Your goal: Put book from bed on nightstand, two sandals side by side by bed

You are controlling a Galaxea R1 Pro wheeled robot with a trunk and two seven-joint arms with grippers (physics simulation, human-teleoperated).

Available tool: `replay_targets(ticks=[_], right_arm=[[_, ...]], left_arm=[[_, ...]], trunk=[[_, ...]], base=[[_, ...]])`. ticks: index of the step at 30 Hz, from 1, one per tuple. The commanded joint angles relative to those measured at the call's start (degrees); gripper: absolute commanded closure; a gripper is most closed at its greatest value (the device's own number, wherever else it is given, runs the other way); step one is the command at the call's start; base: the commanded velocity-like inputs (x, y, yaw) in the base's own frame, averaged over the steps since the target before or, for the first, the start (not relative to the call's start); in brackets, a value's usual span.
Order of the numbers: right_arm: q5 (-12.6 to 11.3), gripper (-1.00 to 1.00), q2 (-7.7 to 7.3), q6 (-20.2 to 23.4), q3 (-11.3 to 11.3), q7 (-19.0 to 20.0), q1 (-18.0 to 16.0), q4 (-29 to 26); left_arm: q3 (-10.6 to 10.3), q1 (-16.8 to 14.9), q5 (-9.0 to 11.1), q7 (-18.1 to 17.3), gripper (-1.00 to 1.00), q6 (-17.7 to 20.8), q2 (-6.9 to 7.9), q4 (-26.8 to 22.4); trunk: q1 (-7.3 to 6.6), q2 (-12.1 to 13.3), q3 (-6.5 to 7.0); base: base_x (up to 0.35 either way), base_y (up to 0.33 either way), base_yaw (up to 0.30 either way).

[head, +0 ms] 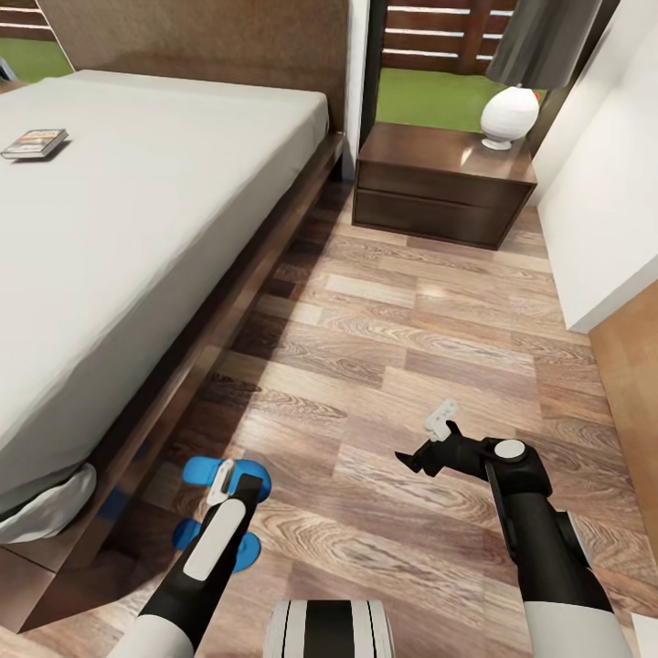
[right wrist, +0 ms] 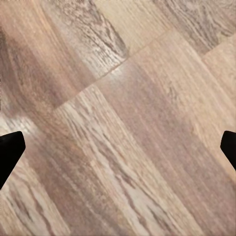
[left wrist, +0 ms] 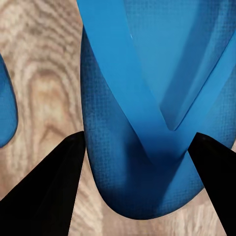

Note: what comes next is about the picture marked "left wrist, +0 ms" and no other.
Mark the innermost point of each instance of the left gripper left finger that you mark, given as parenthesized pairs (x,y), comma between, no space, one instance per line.
(42,203)

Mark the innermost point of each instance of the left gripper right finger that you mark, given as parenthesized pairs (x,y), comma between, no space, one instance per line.
(216,165)

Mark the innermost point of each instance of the sandal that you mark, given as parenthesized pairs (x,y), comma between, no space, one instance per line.
(8,106)
(153,73)

